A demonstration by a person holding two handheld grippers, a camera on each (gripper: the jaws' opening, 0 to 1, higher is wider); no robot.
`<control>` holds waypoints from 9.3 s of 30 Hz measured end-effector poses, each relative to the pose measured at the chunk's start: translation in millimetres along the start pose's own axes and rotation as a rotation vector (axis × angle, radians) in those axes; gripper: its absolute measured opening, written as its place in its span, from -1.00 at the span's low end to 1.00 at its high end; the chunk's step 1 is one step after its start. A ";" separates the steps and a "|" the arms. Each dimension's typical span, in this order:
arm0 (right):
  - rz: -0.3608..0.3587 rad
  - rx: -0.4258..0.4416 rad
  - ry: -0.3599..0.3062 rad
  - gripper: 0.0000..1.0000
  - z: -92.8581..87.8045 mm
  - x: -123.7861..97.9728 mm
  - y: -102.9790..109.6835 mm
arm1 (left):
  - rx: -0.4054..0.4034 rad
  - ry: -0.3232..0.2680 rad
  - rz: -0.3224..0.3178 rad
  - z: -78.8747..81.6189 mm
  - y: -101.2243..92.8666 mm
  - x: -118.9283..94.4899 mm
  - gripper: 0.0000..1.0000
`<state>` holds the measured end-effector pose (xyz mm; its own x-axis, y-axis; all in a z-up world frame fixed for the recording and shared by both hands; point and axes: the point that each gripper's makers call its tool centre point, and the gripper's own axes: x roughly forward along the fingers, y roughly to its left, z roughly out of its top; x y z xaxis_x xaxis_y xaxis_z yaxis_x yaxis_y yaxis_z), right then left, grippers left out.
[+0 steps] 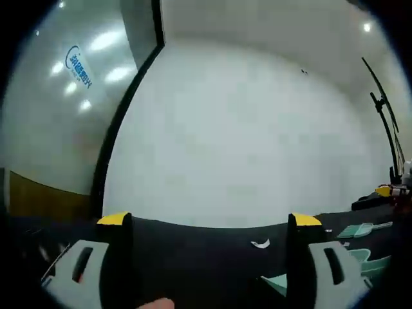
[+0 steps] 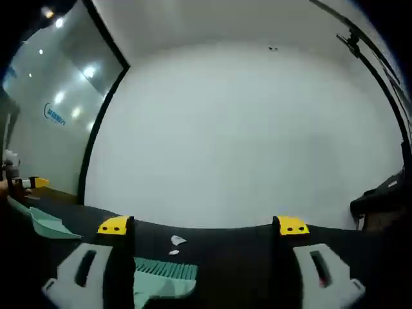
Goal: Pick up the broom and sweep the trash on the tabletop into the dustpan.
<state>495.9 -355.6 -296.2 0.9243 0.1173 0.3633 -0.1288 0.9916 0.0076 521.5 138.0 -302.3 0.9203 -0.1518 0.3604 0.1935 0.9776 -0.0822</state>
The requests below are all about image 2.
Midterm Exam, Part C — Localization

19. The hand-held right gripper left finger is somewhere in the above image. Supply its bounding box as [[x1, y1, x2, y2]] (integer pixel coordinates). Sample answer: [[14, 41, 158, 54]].
[[41, 215, 135, 309]]

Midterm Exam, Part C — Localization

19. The green plastic broom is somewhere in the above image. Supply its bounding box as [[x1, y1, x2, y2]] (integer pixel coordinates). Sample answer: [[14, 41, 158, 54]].
[[133, 256, 199, 309]]

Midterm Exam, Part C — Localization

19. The frosted glass partition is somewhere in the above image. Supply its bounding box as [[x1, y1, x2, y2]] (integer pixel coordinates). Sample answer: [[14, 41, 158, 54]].
[[0, 0, 127, 197]]

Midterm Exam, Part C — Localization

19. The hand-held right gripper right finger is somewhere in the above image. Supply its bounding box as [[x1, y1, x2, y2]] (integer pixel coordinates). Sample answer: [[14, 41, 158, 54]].
[[272, 215, 367, 309]]

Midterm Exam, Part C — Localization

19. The green plastic dustpan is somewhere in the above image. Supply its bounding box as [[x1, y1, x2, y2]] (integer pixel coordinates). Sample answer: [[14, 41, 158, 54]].
[[6, 196, 83, 241]]

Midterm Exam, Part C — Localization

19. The black tabletop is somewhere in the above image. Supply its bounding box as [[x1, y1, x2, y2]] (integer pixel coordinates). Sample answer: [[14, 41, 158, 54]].
[[0, 186, 412, 309]]

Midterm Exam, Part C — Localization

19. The black pole with clamp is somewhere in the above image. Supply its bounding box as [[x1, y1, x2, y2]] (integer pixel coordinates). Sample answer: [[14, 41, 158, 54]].
[[335, 27, 403, 84]]

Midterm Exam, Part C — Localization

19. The blue logo sticker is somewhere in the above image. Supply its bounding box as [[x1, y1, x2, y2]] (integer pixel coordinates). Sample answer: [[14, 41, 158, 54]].
[[42, 102, 67, 127]]

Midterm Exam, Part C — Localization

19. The black partition frame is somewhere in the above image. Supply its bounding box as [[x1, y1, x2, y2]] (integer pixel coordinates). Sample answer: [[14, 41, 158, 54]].
[[78, 0, 131, 205]]

